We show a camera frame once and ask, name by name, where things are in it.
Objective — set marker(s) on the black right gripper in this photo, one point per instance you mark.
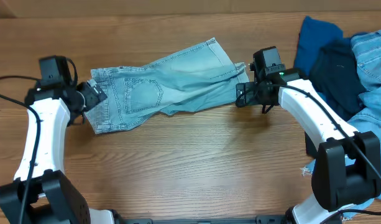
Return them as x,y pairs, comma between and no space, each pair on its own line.
243,97

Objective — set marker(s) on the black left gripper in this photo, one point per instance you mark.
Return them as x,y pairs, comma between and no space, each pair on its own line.
95,94

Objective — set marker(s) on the light blue denim shorts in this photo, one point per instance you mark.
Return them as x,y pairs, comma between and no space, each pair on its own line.
191,80

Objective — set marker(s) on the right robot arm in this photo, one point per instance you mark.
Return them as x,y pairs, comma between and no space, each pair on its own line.
347,168

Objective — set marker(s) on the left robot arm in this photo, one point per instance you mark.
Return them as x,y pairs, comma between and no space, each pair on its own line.
40,191

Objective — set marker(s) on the dark navy garment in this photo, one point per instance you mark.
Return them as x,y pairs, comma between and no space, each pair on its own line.
334,75

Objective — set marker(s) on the blue shirt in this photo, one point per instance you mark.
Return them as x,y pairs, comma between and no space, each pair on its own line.
314,34

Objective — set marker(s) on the blue denim jeans pile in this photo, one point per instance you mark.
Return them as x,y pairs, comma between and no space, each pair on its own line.
367,51

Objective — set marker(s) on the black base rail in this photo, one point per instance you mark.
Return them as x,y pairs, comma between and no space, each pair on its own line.
205,221

